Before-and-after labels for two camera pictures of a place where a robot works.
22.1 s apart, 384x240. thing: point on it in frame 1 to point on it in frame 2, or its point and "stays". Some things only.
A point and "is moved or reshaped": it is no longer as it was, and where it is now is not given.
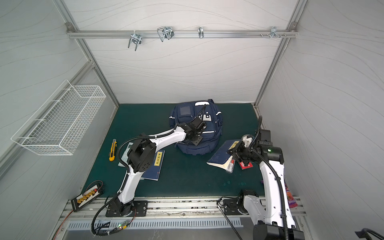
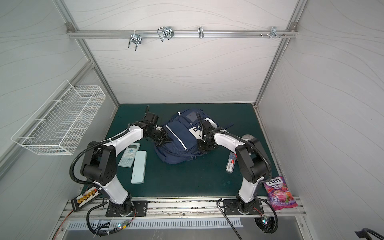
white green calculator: [125, 157] stays
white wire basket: [55, 127] stays
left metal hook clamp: [136, 38] stays
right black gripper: [238, 151] to [202, 141]
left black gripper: [196, 142] to [165, 138]
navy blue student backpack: [207, 111] is moved or reshaped
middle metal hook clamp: [166, 32] stays
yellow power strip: [86, 198] stays
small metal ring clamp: [200, 31] stays
